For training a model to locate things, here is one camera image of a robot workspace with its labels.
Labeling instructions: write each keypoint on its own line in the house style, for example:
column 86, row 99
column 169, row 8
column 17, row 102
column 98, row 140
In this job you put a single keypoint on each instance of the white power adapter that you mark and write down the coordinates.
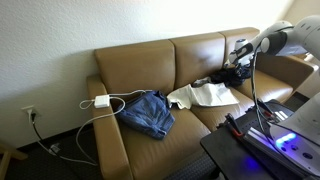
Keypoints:
column 101, row 101

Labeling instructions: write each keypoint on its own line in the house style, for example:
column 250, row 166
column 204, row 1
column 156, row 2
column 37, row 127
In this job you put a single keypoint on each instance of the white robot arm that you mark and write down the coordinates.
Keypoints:
column 300, row 36

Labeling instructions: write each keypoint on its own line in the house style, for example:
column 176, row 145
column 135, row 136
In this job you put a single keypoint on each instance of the blue denim jeans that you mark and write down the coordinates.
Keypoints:
column 146, row 115

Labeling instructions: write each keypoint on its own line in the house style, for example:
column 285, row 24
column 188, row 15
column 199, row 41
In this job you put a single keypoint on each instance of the wooden chair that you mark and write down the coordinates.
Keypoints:
column 10, row 154

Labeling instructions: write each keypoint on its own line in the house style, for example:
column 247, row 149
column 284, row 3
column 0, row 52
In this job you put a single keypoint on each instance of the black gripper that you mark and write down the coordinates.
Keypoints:
column 241, row 67

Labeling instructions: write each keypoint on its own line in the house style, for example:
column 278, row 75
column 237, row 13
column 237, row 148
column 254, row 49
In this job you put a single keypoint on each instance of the black cloth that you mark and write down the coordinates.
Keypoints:
column 223, row 77

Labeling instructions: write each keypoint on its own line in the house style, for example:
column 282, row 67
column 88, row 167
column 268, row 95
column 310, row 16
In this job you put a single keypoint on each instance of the tan leather couch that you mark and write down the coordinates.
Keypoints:
column 150, row 66

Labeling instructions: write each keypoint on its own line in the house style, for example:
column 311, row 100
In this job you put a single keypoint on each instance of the white wall outlet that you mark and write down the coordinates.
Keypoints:
column 27, row 109

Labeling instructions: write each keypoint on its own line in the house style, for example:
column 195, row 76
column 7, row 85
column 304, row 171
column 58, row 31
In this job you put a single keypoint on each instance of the small grey white cloth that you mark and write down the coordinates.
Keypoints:
column 201, row 82

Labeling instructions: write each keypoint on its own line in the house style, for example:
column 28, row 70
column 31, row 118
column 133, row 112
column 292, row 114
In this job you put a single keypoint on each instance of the grey plug block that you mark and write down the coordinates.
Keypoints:
column 54, row 148

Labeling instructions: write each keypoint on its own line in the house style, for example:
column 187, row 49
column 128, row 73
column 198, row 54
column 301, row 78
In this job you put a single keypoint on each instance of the black red clamp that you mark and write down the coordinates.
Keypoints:
column 265, row 106
column 233, row 125

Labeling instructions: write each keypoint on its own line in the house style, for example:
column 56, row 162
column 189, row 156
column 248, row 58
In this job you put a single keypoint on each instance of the aluminium mounting rail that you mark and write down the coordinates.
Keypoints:
column 260, row 136

